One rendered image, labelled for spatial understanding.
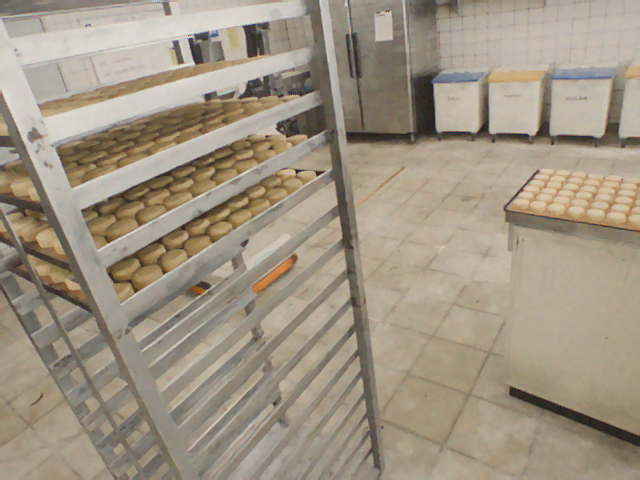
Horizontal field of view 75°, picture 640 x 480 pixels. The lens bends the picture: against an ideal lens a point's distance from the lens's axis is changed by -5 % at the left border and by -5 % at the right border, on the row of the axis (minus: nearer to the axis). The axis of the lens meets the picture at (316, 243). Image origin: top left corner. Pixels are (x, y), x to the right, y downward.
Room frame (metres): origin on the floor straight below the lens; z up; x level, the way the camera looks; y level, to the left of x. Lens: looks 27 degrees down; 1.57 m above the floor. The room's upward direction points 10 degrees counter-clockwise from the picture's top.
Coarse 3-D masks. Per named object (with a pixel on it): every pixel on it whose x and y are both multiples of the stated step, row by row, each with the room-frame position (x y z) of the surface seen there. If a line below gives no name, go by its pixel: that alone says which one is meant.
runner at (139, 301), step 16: (320, 176) 0.94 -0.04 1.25; (304, 192) 0.89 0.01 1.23; (272, 208) 0.81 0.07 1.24; (288, 208) 0.84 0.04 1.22; (256, 224) 0.77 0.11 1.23; (224, 240) 0.70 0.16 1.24; (240, 240) 0.73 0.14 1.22; (208, 256) 0.67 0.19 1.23; (176, 272) 0.62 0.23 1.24; (192, 272) 0.64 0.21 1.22; (144, 288) 0.57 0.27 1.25; (160, 288) 0.59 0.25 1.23; (128, 304) 0.55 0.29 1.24; (144, 304) 0.56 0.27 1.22; (96, 320) 0.51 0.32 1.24
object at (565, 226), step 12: (504, 204) 1.33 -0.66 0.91; (516, 216) 1.30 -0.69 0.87; (528, 216) 1.27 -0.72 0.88; (552, 228) 1.21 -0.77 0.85; (564, 228) 1.19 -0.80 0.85; (576, 228) 1.16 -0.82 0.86; (588, 228) 1.14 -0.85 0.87; (600, 228) 1.11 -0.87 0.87; (612, 228) 1.09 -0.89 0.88; (612, 240) 1.08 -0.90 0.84; (624, 240) 1.06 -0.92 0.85; (636, 240) 1.04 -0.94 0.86
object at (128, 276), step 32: (256, 192) 0.92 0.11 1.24; (288, 192) 0.92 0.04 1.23; (192, 224) 0.80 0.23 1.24; (224, 224) 0.77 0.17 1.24; (32, 256) 0.79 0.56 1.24; (128, 256) 0.74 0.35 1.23; (160, 256) 0.68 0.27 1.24; (192, 256) 0.70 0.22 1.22; (64, 288) 0.66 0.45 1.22; (128, 288) 0.59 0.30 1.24
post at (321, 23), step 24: (312, 0) 0.97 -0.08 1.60; (312, 24) 0.98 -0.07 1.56; (336, 72) 0.98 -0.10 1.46; (336, 96) 0.97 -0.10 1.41; (336, 120) 0.96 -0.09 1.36; (336, 144) 0.96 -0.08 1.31; (336, 168) 0.97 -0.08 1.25; (336, 192) 0.98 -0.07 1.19; (360, 264) 0.98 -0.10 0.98; (360, 288) 0.97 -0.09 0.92; (360, 312) 0.96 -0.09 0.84; (360, 336) 0.97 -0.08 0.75; (360, 360) 0.98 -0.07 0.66
